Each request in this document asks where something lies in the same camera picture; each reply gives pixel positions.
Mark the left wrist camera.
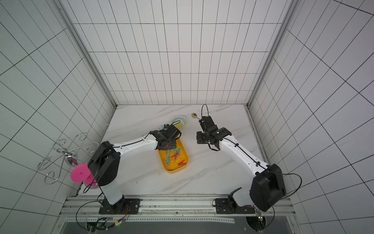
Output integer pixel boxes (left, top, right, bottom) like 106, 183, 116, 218
161, 125, 180, 138

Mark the metal wire cup rack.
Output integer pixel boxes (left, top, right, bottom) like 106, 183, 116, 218
37, 132, 99, 185

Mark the yellow clothespin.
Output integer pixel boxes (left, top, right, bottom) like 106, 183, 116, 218
171, 151, 185, 163

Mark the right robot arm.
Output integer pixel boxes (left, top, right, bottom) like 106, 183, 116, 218
196, 128, 286, 212

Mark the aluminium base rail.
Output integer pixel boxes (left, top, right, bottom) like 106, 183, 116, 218
58, 195, 296, 225

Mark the yellow storage box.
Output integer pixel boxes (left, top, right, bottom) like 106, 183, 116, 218
158, 139, 190, 174

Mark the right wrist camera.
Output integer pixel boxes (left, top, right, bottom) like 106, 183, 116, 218
199, 116, 218, 133

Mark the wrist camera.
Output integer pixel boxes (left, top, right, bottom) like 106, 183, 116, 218
161, 125, 180, 138
199, 116, 218, 133

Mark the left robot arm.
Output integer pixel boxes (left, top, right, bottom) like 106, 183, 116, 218
88, 127, 182, 213

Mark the patterned small bowl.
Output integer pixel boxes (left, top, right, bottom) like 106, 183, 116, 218
171, 115, 187, 129

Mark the red clothespin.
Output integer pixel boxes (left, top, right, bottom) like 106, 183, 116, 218
178, 160, 187, 166

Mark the pink bowl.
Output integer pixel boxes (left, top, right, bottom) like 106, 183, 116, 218
71, 164, 98, 188

